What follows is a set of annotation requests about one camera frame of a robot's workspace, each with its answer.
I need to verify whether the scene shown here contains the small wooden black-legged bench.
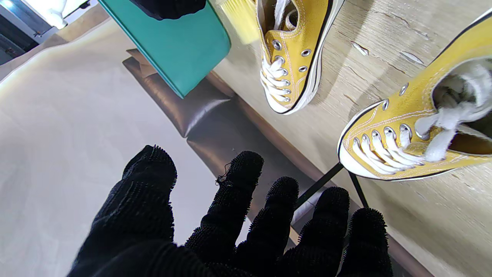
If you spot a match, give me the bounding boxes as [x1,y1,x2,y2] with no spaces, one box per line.
[290,162,369,227]

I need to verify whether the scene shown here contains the brown sofa cushion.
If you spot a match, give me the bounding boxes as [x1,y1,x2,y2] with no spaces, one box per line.
[126,48,159,78]

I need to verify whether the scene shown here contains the green plastic basket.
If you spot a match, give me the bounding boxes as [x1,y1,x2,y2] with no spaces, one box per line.
[98,0,232,98]

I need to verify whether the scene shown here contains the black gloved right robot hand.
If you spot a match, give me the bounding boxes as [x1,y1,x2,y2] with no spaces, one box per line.
[129,0,207,20]

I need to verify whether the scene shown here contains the yellow canvas sneaker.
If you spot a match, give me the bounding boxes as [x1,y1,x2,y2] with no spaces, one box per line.
[337,10,492,182]
[256,0,345,115]

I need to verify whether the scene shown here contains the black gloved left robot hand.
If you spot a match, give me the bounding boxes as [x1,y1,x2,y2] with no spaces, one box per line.
[67,145,393,277]

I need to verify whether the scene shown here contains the wooden shoe brush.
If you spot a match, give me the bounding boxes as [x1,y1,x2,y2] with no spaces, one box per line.
[219,0,262,43]

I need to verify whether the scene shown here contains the white paper scrap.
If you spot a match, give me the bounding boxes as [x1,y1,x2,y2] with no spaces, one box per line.
[399,51,424,65]

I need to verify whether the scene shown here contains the dark brown leather sofa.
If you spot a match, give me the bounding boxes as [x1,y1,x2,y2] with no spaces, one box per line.
[122,58,435,277]

